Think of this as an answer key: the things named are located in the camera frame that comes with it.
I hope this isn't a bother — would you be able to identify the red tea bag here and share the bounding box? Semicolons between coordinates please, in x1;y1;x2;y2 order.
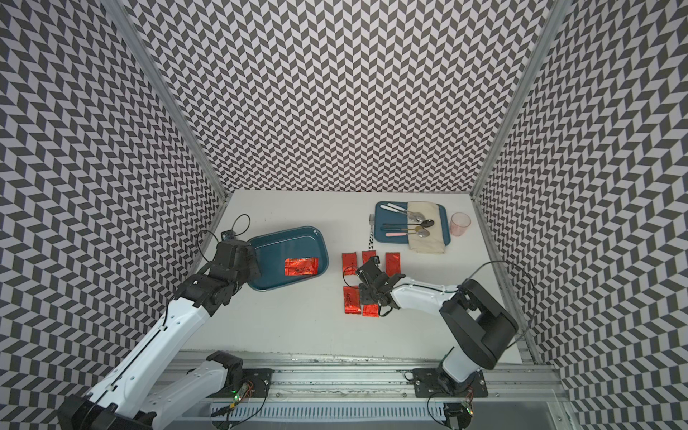
362;250;379;264
385;253;401;277
341;252;358;276
361;304;380;318
343;286;362;315
284;257;319;277

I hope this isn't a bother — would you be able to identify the teal storage box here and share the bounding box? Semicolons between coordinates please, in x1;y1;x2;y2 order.
248;226;330;292

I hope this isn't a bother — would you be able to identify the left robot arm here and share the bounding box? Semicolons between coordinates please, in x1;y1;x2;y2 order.
57;239;260;429

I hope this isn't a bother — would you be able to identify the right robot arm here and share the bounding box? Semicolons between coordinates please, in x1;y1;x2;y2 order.
356;256;519;384

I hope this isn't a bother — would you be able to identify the teal cutlery tray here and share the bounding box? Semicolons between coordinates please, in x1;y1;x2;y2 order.
374;201;452;245

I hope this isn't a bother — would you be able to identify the striped straw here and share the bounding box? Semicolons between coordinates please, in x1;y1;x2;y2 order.
368;213;374;251

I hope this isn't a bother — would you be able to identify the beige cloth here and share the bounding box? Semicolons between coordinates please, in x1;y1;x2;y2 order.
408;201;445;254

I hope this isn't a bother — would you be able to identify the black spoon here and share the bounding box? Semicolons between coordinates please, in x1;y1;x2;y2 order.
381;220;435;230

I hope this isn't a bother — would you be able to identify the pink plastic cup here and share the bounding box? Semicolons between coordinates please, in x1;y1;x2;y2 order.
450;212;472;238

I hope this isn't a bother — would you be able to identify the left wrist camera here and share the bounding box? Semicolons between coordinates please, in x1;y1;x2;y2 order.
220;229;237;241

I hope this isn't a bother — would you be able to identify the pink handled spoon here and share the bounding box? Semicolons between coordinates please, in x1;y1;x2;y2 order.
384;227;430;238

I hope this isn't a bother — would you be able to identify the white handled spoon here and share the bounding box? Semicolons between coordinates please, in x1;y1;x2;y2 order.
381;204;426;222

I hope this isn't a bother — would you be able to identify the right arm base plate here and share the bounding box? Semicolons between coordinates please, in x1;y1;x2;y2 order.
408;368;488;399

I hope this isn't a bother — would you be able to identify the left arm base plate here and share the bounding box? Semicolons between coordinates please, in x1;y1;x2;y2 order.
210;368;274;399

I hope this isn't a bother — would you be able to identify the aluminium front rail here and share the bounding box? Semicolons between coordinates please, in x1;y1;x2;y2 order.
128;351;571;401

